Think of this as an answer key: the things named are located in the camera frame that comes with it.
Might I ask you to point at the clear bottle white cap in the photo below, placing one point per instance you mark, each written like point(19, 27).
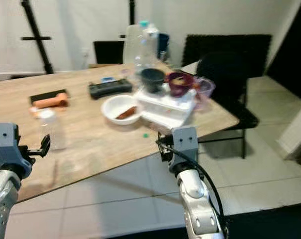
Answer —
point(51, 129)

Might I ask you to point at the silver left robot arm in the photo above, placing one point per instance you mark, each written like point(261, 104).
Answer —
point(3, 209)

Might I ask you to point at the white foam food container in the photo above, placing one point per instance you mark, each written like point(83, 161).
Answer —
point(165, 109)

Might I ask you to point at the orange cylinder roll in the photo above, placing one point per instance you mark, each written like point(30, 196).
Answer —
point(51, 101)

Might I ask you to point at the brown sausage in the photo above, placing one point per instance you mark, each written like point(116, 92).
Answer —
point(126, 113)

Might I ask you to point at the black flat tray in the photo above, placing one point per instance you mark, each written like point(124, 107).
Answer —
point(43, 93)

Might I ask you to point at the white bowl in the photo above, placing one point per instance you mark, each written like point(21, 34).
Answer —
point(113, 107)

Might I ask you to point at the maroon bowl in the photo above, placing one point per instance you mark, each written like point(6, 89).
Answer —
point(180, 84)

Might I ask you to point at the dark blue bowl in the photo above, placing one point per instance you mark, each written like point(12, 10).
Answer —
point(152, 79)

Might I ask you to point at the clear purple plastic cup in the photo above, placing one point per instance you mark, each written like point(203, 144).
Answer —
point(205, 89)

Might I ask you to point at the black remote controller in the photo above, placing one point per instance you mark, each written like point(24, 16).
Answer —
point(110, 88)

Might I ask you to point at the black office chair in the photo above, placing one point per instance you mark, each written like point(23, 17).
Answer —
point(225, 84)

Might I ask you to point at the large clear bottle teal cap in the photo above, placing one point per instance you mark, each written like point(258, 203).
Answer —
point(145, 50)

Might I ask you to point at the black tripod stand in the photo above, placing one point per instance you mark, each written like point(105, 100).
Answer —
point(37, 38)

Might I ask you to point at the white furniture panel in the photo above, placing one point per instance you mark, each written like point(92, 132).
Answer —
point(294, 134)

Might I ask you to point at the black vertical pole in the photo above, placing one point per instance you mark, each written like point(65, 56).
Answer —
point(131, 10)

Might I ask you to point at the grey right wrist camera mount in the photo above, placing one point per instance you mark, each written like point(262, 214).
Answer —
point(185, 142)

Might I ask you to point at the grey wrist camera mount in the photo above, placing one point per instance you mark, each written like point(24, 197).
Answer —
point(5, 142)
point(185, 142)

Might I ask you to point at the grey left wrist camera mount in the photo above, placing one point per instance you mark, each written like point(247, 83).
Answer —
point(5, 142)

